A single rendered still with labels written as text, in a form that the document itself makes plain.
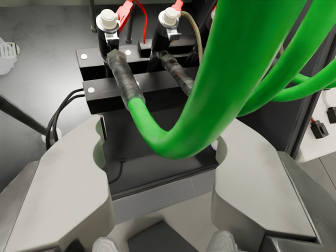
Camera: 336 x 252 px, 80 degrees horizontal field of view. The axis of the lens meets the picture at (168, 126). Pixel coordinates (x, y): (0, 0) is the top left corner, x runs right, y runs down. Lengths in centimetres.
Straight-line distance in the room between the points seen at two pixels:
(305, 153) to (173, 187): 29
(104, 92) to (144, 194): 19
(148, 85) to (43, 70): 28
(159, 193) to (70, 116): 28
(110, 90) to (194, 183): 23
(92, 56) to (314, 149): 49
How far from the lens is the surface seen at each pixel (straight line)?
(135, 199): 38
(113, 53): 25
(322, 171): 212
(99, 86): 38
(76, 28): 63
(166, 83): 39
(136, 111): 16
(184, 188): 40
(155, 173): 50
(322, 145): 57
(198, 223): 146
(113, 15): 28
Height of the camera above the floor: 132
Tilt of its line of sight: 70 degrees down
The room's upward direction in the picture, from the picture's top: 47 degrees clockwise
